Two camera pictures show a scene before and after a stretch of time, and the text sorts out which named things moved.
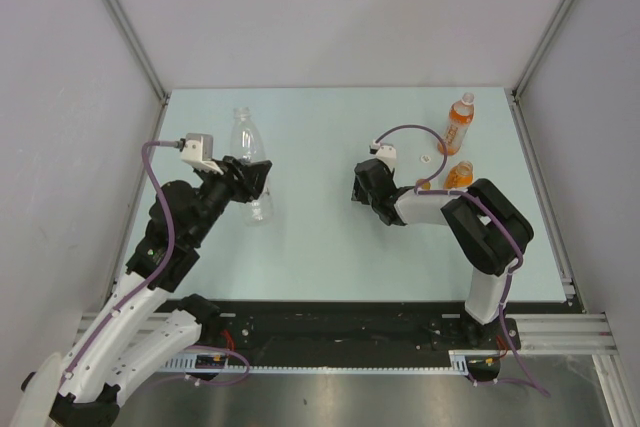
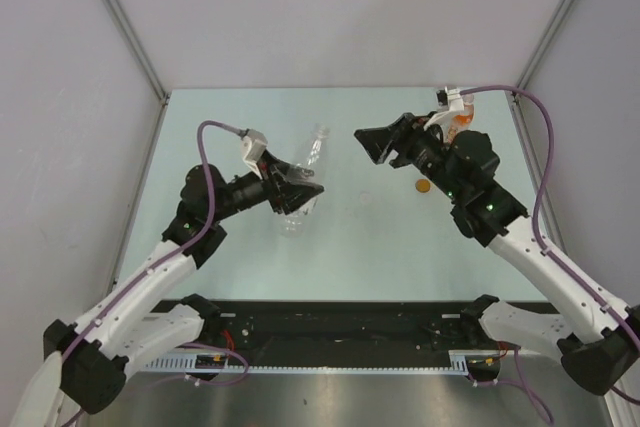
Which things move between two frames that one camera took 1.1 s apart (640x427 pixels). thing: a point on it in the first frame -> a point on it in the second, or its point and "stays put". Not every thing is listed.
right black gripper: [359, 193] -> [404, 136]
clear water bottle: [246, 141] -> [312, 156]
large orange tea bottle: [460, 119] stays put
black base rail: [356, 329] stays put
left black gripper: [245, 179] -> [289, 196]
